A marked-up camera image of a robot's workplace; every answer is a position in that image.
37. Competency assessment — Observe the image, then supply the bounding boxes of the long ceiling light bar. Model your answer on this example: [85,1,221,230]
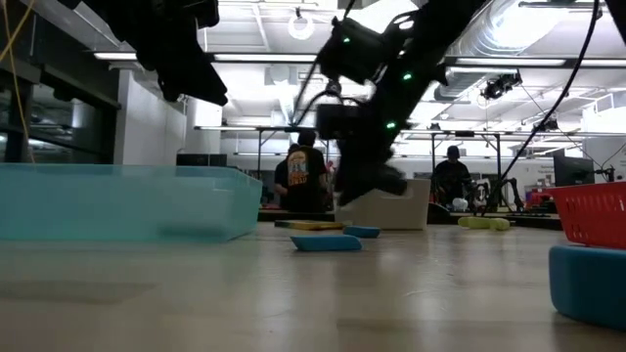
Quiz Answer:
[92,51,626,68]

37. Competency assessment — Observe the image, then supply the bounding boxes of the yellow crayon box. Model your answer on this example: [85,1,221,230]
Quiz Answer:
[273,219,346,232]

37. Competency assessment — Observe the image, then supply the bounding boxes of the silver ventilation duct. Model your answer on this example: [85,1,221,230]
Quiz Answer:
[439,0,603,104]

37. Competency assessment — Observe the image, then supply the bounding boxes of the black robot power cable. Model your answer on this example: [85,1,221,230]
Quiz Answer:
[481,0,602,216]

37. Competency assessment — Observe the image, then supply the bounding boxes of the yellow-green handled pliers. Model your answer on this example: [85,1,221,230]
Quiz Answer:
[457,216,512,233]

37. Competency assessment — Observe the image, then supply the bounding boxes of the red plastic mesh basket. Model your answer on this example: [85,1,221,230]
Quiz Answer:
[545,181,626,251]

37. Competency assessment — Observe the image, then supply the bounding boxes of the black distant table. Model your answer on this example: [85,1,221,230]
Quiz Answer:
[257,208,562,231]

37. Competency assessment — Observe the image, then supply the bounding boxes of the black distant workstation frame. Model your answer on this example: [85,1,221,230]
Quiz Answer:
[256,125,503,197]

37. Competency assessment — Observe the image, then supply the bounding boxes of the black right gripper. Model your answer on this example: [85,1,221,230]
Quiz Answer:
[335,121,408,206]

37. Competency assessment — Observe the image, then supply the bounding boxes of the dark computer monitor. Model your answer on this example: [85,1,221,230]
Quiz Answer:
[175,153,229,167]
[553,154,596,188]

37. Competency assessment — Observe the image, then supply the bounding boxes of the yellow extension cable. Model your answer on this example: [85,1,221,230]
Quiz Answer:
[0,0,36,163]

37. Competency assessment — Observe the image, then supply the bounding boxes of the white plastic bin with handle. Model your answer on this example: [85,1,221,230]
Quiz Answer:
[335,178,432,231]

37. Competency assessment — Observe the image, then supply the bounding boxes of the black ceiling camera cluster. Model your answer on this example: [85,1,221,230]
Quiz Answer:
[479,71,523,102]

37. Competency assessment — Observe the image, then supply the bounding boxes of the white hanging ring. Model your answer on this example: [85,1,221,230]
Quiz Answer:
[287,12,315,41]

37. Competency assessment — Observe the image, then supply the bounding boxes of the teal translucent plastic tray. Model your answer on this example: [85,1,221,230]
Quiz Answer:
[0,163,264,244]

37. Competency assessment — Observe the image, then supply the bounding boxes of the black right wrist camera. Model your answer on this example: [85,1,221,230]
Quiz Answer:
[315,102,367,142]

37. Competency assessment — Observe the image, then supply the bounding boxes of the person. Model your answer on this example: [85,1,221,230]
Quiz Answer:
[432,145,475,209]
[273,143,300,210]
[283,129,330,214]

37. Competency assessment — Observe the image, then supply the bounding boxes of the red distant object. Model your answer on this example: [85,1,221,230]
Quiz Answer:
[525,189,557,209]

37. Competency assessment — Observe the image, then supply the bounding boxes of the blue eraser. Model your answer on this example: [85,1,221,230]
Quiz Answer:
[290,235,364,253]
[547,244,626,330]
[342,225,381,240]

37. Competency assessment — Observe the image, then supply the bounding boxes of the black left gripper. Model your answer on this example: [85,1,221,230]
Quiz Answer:
[85,0,229,107]

